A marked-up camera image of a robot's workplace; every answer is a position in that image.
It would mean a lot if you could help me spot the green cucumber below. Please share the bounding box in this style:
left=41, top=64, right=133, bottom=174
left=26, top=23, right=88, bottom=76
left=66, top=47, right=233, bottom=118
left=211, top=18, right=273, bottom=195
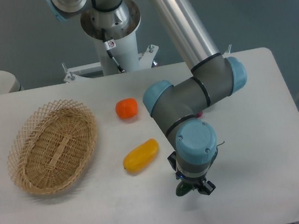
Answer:
left=168, top=141, right=225, bottom=197

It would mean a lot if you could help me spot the yellow bell pepper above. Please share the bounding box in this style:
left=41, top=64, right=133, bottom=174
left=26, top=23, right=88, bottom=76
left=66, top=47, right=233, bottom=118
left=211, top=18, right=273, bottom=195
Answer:
left=123, top=138, right=159, bottom=174

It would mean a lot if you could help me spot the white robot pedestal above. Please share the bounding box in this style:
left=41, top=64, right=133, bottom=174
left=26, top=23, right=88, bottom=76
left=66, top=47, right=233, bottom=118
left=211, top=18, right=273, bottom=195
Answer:
left=63, top=0, right=159, bottom=83

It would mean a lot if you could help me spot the red radish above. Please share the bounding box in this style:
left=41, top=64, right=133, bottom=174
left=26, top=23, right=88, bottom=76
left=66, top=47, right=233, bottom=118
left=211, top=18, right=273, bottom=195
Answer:
left=195, top=111, right=203, bottom=118

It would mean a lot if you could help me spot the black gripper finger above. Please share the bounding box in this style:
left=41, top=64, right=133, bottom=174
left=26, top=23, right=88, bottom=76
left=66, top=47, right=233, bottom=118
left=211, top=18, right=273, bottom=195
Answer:
left=197, top=180, right=216, bottom=196

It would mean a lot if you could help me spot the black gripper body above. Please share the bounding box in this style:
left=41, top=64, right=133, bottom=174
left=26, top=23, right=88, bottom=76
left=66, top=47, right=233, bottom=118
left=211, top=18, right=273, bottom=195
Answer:
left=167, top=152, right=207, bottom=197

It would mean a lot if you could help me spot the orange bell pepper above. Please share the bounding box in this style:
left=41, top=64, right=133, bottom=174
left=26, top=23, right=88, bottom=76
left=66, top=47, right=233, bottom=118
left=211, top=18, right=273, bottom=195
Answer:
left=115, top=98, right=138, bottom=119

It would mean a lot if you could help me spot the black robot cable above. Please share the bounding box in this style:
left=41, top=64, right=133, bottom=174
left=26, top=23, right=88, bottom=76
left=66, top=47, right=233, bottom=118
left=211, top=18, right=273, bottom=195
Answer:
left=100, top=25, right=126, bottom=75

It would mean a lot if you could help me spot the woven wicker basket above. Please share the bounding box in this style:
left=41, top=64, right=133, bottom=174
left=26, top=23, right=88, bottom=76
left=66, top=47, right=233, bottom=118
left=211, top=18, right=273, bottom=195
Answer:
left=7, top=100, right=98, bottom=195

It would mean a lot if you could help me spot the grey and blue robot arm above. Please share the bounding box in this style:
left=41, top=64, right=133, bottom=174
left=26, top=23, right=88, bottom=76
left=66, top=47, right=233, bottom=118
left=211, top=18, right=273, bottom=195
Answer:
left=46, top=0, right=247, bottom=196

